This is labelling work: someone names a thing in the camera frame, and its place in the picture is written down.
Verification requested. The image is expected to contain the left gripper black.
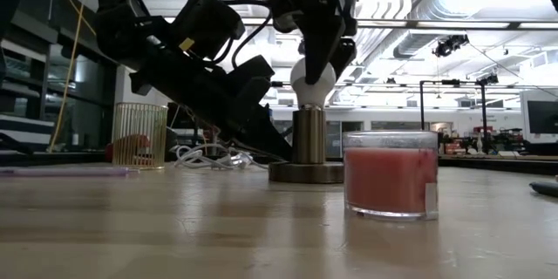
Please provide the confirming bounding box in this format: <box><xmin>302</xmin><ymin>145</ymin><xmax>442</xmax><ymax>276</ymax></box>
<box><xmin>129</xmin><ymin>43</ymin><xmax>294</xmax><ymax>162</ymax></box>

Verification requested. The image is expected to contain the brass lamp base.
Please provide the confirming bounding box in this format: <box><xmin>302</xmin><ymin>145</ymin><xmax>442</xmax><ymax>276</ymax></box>
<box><xmin>268</xmin><ymin>103</ymin><xmax>345</xmax><ymax>185</ymax></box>

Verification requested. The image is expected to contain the white lightbulb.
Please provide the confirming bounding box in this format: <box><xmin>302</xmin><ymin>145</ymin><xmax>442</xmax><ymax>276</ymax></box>
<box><xmin>289</xmin><ymin>56</ymin><xmax>337</xmax><ymax>108</ymax></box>

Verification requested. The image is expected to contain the black ceiling spotlight cluster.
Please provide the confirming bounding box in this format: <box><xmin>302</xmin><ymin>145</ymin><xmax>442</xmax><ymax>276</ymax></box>
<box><xmin>432</xmin><ymin>33</ymin><xmax>471</xmax><ymax>58</ymax></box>

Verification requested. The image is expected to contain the pink candle glass jar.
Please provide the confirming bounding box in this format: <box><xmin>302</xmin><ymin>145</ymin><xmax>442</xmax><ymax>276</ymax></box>
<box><xmin>342</xmin><ymin>130</ymin><xmax>440</xmax><ymax>222</ymax></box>

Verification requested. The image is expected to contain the red stapler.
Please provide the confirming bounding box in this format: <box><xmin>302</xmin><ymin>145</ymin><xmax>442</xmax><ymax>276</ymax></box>
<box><xmin>104</xmin><ymin>133</ymin><xmax>153</xmax><ymax>163</ymax></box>

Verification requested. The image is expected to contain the small black overhead device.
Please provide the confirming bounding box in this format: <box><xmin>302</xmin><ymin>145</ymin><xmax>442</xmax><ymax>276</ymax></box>
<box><xmin>474</xmin><ymin>71</ymin><xmax>500</xmax><ymax>87</ymax></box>

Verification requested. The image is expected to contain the purple pen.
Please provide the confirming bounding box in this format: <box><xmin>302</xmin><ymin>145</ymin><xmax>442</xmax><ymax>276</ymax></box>
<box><xmin>0</xmin><ymin>166</ymin><xmax>141</xmax><ymax>180</ymax></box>

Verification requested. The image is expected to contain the black neighbouring table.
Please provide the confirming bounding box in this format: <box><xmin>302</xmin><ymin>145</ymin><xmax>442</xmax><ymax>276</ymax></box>
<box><xmin>438</xmin><ymin>153</ymin><xmax>558</xmax><ymax>176</ymax></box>

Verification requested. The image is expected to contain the white framed monitor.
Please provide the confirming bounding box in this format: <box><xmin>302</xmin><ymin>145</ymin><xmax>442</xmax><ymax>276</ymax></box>
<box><xmin>520</xmin><ymin>89</ymin><xmax>558</xmax><ymax>146</ymax></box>

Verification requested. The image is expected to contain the dark shelving unit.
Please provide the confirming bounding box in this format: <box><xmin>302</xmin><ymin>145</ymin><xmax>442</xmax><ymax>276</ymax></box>
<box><xmin>0</xmin><ymin>8</ymin><xmax>119</xmax><ymax>156</ymax></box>

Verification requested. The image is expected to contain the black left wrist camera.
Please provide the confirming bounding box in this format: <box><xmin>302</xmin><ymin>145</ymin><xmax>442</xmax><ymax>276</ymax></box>
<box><xmin>222</xmin><ymin>54</ymin><xmax>276</xmax><ymax>104</ymax></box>

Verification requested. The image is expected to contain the white power cable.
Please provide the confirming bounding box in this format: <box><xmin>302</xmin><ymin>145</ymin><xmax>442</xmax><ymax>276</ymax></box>
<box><xmin>168</xmin><ymin>142</ymin><xmax>270</xmax><ymax>172</ymax></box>

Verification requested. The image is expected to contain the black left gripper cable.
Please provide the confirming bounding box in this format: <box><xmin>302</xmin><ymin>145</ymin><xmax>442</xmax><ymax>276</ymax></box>
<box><xmin>213</xmin><ymin>8</ymin><xmax>276</xmax><ymax>71</ymax></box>

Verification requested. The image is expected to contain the black pipe frame stand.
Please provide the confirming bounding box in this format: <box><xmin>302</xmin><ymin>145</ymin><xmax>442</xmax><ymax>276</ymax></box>
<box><xmin>418</xmin><ymin>78</ymin><xmax>490</xmax><ymax>145</ymax></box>

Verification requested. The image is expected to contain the gold wire basket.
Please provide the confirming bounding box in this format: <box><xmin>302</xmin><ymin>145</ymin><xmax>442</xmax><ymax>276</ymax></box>
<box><xmin>112</xmin><ymin>102</ymin><xmax>170</xmax><ymax>171</ymax></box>

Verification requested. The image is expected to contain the yellow rope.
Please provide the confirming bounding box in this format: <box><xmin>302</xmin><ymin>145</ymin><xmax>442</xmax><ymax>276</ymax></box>
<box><xmin>46</xmin><ymin>0</ymin><xmax>98</xmax><ymax>153</ymax></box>

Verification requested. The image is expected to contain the black table frame rail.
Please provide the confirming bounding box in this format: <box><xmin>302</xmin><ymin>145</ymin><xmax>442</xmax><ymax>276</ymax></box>
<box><xmin>0</xmin><ymin>151</ymin><xmax>110</xmax><ymax>167</ymax></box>

